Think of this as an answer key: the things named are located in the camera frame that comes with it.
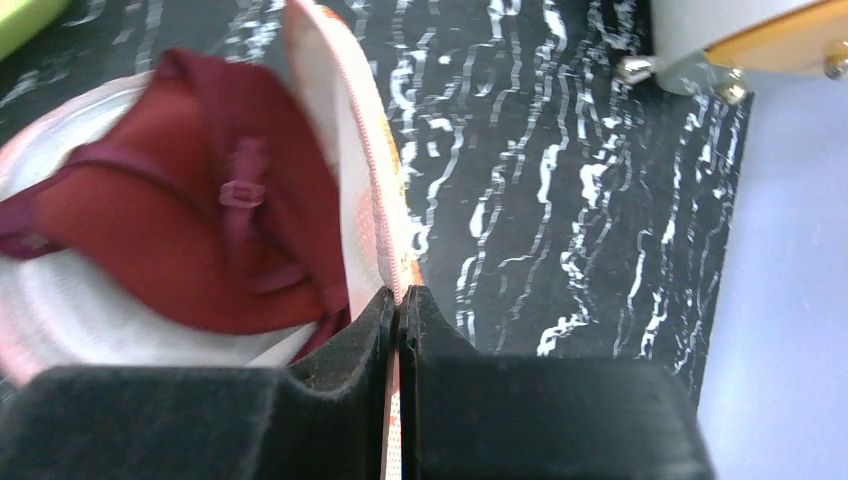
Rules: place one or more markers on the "green plastic basin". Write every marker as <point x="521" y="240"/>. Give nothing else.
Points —
<point x="21" y="20"/>

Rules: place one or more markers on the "maroon bra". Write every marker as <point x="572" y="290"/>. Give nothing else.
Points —
<point x="210" y="201"/>

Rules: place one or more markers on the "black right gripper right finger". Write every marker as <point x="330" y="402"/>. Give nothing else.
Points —
<point x="470" y="415"/>

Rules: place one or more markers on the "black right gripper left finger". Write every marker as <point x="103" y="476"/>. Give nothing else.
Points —
<point x="321" y="418"/>

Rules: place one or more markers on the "floral mesh laundry bag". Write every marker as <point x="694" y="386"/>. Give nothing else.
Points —
<point x="63" y="310"/>

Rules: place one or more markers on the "round white mini drawer cabinet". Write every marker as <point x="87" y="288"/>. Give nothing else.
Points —
<point x="716" y="47"/>

